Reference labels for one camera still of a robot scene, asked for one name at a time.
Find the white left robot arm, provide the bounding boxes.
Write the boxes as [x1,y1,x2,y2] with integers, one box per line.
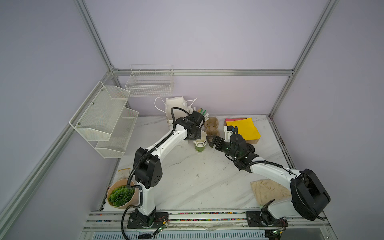
[127,107,205,226]

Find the brown cardboard napkin box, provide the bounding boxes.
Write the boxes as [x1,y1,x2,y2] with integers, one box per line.
[223,117,260,145]

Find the brown pulp cup carrier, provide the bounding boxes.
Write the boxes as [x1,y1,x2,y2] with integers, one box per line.
[204,117,220,137]

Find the white paper gift bag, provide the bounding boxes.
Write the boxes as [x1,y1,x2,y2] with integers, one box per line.
[154,97,197,130]

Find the bundle of wrapped straws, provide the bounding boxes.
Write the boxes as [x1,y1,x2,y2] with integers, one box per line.
[188,106,210,120]

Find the stack of green paper cups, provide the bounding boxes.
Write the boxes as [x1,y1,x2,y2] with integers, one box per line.
[193,131,208,152]

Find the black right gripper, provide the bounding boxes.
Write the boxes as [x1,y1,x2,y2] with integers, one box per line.
[204,136,238,160]

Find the small beige cloth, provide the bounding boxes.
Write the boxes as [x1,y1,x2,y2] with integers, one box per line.
[117,168,131,180]

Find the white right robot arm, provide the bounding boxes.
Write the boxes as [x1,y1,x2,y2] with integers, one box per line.
[206,126,331,226]

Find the white wire basket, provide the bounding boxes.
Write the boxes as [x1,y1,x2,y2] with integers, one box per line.
[126,65,174,97]

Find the beige work glove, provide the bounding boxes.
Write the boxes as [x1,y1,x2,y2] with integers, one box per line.
[251,179,291,206]

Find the stack of black cup lids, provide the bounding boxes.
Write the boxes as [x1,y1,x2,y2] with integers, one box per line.
[247,144,256,153]

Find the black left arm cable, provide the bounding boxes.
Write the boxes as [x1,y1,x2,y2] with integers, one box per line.
[120,106,191,240]

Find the white mesh two-tier shelf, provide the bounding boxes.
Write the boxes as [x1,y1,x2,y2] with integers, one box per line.
[69,82,139,159]

